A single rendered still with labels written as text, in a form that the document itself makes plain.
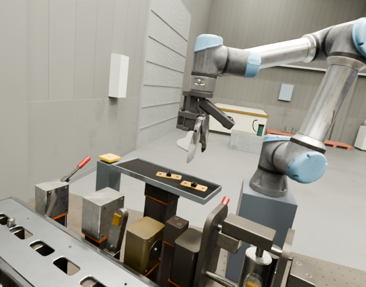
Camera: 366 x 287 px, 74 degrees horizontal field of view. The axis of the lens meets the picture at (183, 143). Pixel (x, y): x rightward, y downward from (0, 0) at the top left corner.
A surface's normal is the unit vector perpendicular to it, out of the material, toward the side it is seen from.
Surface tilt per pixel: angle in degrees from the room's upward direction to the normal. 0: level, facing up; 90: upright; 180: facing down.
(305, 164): 97
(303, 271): 0
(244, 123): 90
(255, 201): 90
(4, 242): 0
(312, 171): 97
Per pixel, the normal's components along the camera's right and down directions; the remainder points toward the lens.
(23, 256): 0.14, -0.96
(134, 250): -0.50, 0.14
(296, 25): -0.25, 0.20
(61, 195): 0.86, 0.23
